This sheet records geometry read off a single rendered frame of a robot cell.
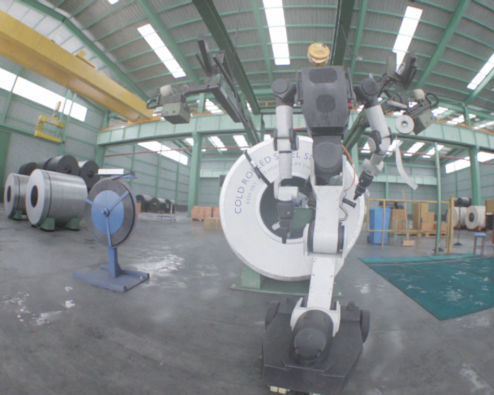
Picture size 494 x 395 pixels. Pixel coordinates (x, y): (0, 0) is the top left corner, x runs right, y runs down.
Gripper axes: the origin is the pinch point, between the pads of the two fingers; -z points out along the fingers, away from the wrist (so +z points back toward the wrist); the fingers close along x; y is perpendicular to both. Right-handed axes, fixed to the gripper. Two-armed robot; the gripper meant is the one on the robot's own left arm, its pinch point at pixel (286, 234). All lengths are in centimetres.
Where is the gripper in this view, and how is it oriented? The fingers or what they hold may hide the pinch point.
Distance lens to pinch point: 123.6
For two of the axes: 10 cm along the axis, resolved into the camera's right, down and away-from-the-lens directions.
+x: 3.5, -1.8, 9.2
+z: -0.4, -9.8, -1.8
